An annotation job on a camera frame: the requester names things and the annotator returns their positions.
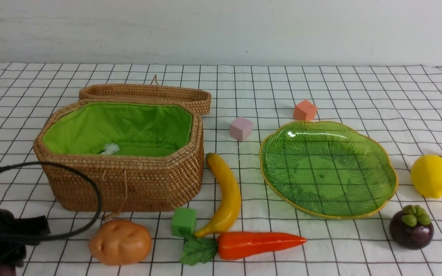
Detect orange-brown toy potato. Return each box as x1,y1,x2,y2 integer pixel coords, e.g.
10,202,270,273
88,219,152,266

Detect orange toy carrot green leaves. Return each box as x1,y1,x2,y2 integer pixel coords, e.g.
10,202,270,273
180,231,307,266

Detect yellow toy banana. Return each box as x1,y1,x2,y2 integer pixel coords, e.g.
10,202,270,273
194,153,242,237

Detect dark purple toy mangosteen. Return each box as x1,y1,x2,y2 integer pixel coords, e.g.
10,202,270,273
389,205,434,250

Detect yellow toy lemon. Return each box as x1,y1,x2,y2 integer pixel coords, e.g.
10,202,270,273
410,155,442,199

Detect purple toy eggplant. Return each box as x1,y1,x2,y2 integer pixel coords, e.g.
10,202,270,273
0,264,17,276

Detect white black grid tablecloth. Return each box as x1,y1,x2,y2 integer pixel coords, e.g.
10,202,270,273
0,63,442,276

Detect woven rattan basket green lining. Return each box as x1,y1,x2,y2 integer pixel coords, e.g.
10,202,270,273
33,100,204,213

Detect green foam cube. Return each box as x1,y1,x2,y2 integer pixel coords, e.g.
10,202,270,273
171,207,197,237

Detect woven rattan basket lid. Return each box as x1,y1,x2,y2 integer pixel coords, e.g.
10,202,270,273
79,75,211,115

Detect pink foam cube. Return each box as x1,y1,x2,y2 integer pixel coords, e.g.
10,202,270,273
229,117,253,141

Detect orange foam cube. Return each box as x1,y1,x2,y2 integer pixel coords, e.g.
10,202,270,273
293,100,317,121

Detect green glass leaf plate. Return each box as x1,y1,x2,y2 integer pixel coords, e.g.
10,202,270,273
259,121,399,219

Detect black cable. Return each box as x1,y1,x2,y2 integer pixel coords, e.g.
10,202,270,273
0,161,103,243

